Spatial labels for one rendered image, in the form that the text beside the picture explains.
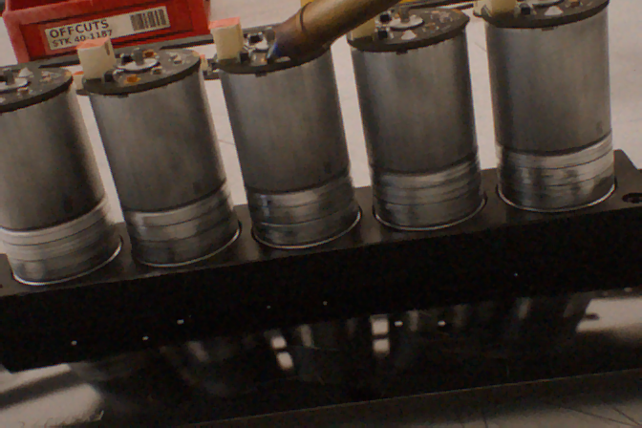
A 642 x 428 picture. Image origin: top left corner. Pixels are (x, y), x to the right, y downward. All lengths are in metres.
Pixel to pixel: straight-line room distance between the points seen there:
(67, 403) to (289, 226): 0.06
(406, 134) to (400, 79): 0.01
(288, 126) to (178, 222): 0.03
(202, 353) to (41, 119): 0.06
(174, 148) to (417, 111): 0.05
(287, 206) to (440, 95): 0.04
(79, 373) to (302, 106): 0.07
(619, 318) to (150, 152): 0.10
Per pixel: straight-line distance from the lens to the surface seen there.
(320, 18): 0.16
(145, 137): 0.19
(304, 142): 0.18
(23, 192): 0.20
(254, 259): 0.19
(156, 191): 0.19
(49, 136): 0.19
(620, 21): 0.39
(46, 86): 0.20
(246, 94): 0.18
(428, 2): 0.20
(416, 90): 0.18
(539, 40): 0.18
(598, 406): 0.17
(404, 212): 0.19
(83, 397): 0.18
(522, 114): 0.19
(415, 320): 0.18
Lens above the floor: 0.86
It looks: 24 degrees down
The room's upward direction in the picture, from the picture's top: 10 degrees counter-clockwise
